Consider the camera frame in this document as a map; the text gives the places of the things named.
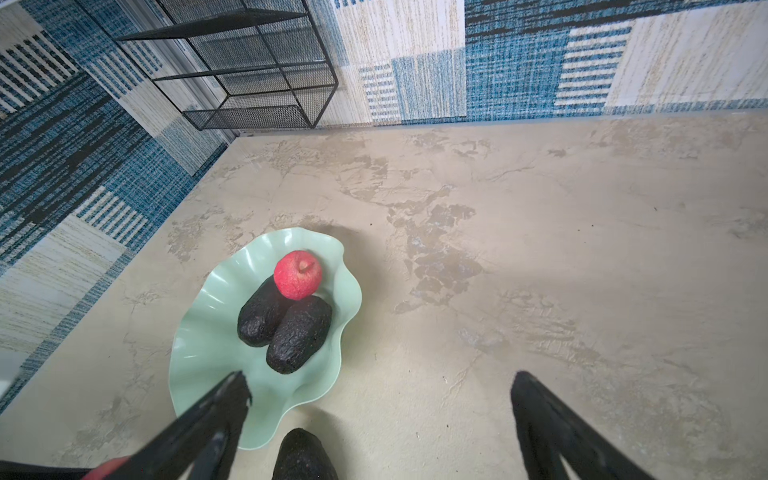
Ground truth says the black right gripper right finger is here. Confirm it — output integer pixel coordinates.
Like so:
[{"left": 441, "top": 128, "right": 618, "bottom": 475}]
[{"left": 510, "top": 371, "right": 651, "bottom": 480}]

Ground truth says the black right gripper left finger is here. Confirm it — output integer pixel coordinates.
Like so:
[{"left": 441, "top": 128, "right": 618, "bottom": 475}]
[{"left": 1, "top": 371, "right": 251, "bottom": 479}]

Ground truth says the dark fake avocado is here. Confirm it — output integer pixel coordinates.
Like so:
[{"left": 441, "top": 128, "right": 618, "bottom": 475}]
[
  {"left": 266, "top": 295, "right": 333, "bottom": 375},
  {"left": 237, "top": 276, "right": 297, "bottom": 348},
  {"left": 272, "top": 428, "right": 339, "bottom": 480}
]

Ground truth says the red fake apple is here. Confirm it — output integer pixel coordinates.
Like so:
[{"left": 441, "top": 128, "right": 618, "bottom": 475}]
[{"left": 273, "top": 250, "right": 323, "bottom": 301}]

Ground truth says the light green wavy fruit bowl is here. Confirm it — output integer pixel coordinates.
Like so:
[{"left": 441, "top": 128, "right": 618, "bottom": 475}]
[{"left": 169, "top": 227, "right": 362, "bottom": 450}]

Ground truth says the black wire shelf rack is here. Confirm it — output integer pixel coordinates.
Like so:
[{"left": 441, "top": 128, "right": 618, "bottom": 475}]
[{"left": 71, "top": 0, "right": 340, "bottom": 132}]

